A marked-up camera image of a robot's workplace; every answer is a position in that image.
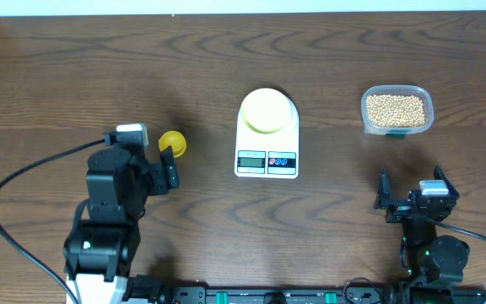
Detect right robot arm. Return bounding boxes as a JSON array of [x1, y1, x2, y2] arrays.
[[375, 166, 470, 303]]

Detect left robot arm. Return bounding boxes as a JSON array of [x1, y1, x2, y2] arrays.
[[64, 144, 179, 303]]

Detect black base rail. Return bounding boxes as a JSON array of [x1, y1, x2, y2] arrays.
[[124, 274, 486, 304]]

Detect soybeans in container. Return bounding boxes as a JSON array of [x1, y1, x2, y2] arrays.
[[366, 95, 425, 128]]

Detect clear plastic container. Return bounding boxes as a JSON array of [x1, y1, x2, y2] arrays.
[[361, 85, 435, 136]]

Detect yellow measuring scoop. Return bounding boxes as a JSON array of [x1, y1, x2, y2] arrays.
[[159, 131, 187, 158]]

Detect yellow plastic bowl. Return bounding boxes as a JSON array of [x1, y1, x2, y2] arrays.
[[240, 88, 292, 134]]

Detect white digital kitchen scale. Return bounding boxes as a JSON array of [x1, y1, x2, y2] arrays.
[[234, 93, 300, 179]]

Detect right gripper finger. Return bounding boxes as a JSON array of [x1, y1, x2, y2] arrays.
[[374, 168, 391, 209], [433, 165, 459, 198]]

